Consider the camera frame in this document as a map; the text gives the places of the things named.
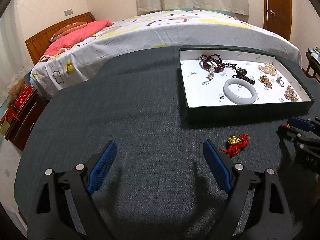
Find red tassel gold charm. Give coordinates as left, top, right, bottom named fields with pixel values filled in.
left=220, top=134, right=250, bottom=158

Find white jade bangle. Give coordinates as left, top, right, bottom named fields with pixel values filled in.
left=223, top=78, right=257, bottom=105

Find rose gold chain necklace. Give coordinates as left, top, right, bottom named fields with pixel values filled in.
left=259, top=75, right=273, bottom=89

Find white pearl necklace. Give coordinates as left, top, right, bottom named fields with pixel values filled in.
left=258, top=61, right=278, bottom=77

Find black wooden pendant cord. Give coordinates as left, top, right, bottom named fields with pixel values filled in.
left=226, top=62, right=256, bottom=85

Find crystal rhinestone brooch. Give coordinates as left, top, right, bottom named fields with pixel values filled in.
left=207, top=66, right=215, bottom=81

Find dark red bead bracelet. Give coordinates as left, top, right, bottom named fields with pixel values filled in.
left=199, top=53, right=227, bottom=73

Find red tassel knot charm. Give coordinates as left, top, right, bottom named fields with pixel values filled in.
left=281, top=124, right=292, bottom=129

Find green jewelry tray box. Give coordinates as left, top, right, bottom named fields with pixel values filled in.
left=180, top=46, right=315, bottom=125

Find wooden chair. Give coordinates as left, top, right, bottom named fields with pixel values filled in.
left=303, top=51, right=319, bottom=82

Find dark grey table cloth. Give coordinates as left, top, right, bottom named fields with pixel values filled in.
left=14, top=47, right=318, bottom=239

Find pile of clothes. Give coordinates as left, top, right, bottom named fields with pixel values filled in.
left=308, top=47, right=320, bottom=61

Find dark wooden nightstand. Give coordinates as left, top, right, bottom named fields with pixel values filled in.
left=4, top=89, right=47, bottom=151

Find red gift box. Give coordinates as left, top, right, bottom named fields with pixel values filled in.
left=12, top=85, right=33, bottom=111

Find bed with patterned sheet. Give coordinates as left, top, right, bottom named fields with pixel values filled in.
left=30, top=10, right=302, bottom=99

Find brown wooden door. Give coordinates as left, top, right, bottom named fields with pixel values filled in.
left=264, top=0, right=292, bottom=41

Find brown teddy bear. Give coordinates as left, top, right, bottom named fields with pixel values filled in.
left=7, top=79, right=25, bottom=108

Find pink pillow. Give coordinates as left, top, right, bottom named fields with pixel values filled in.
left=39, top=20, right=113, bottom=62

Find side window curtain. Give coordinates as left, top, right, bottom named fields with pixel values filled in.
left=0, top=0, right=34, bottom=103

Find wooden headboard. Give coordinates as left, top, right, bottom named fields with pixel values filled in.
left=25, top=12, right=95, bottom=65

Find orange cushion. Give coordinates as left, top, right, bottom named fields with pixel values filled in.
left=49, top=22, right=88, bottom=42

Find wall power socket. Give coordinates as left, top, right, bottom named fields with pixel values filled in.
left=64, top=9, right=73, bottom=16

